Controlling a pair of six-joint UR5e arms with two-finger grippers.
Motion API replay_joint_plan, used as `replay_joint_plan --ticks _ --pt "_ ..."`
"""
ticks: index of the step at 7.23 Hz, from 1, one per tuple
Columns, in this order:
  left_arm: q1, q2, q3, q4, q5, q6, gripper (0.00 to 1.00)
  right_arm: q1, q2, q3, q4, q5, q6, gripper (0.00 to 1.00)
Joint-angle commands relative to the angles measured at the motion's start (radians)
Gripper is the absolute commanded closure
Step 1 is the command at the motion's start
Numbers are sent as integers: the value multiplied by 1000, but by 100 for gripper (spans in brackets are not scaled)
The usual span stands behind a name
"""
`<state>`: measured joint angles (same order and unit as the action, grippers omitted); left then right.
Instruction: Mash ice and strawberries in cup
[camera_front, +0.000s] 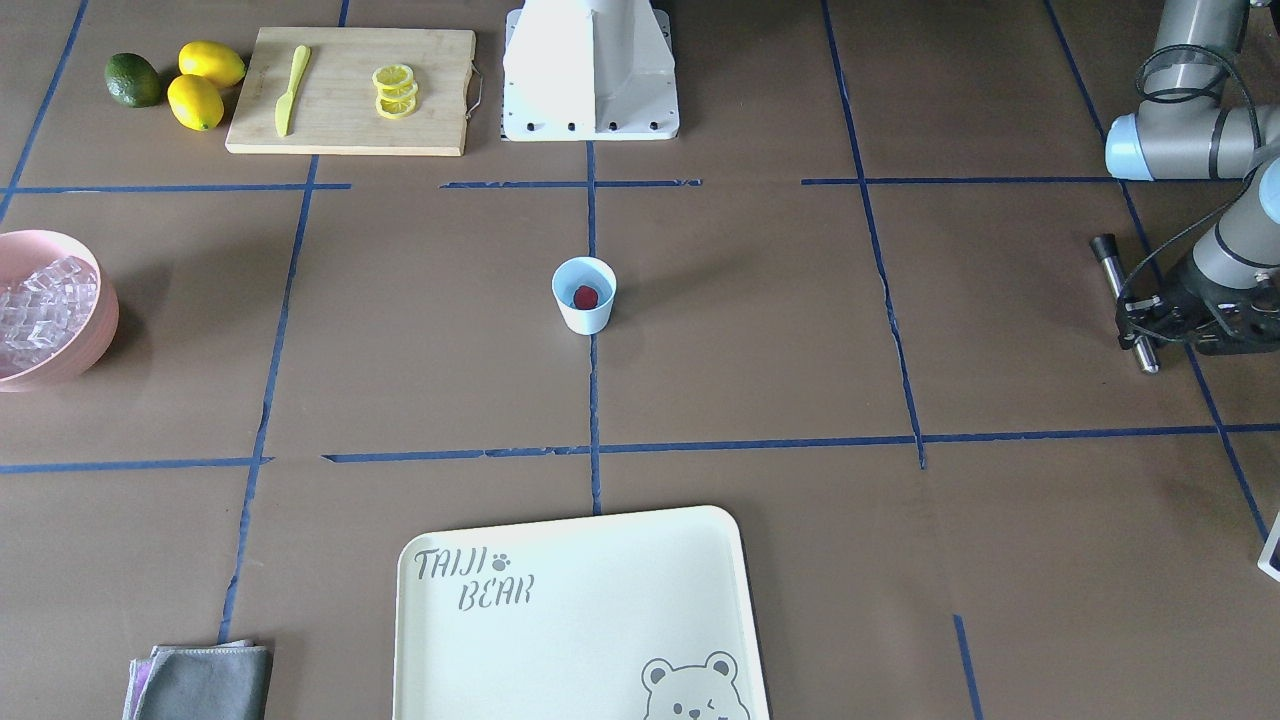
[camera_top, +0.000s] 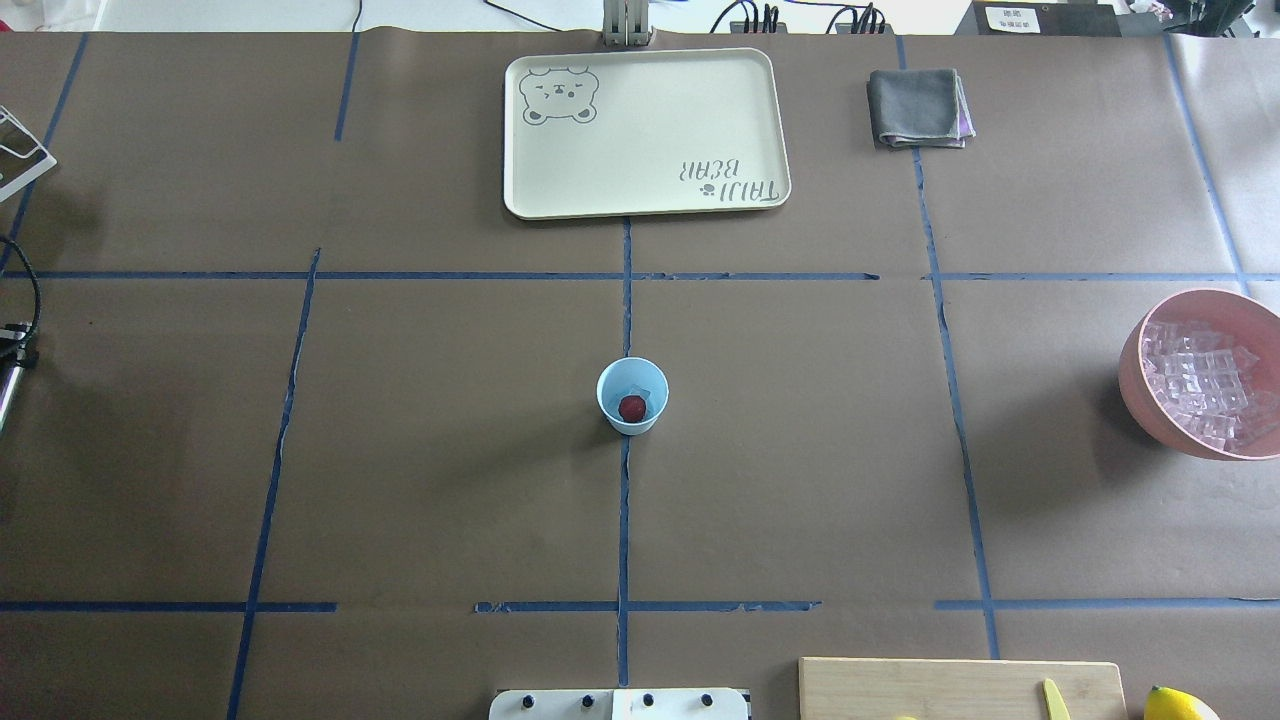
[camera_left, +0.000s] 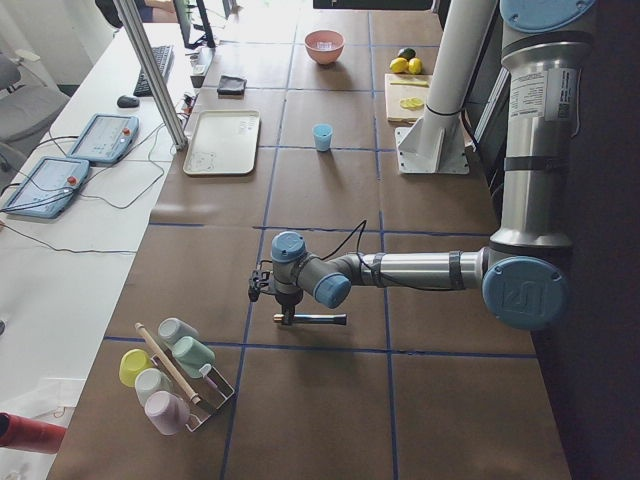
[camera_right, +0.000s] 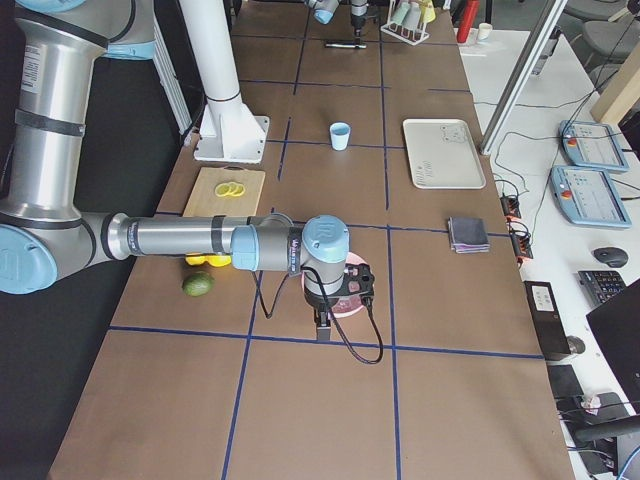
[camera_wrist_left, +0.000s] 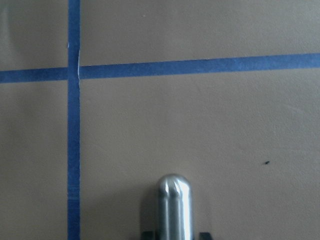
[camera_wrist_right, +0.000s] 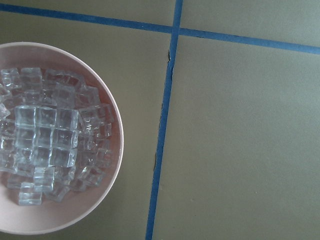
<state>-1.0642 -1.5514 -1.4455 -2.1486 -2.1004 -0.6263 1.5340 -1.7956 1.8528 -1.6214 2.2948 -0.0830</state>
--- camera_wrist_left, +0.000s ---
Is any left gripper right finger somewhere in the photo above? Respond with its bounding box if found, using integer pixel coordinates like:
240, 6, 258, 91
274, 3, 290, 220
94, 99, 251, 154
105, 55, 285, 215
199, 232, 212, 240

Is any metal muddler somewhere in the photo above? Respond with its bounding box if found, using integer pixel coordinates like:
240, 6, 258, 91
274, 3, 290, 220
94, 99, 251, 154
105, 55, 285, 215
155, 174, 195, 240

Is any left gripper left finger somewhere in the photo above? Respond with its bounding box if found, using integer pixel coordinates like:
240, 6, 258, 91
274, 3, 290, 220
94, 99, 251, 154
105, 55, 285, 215
140, 231, 156, 240

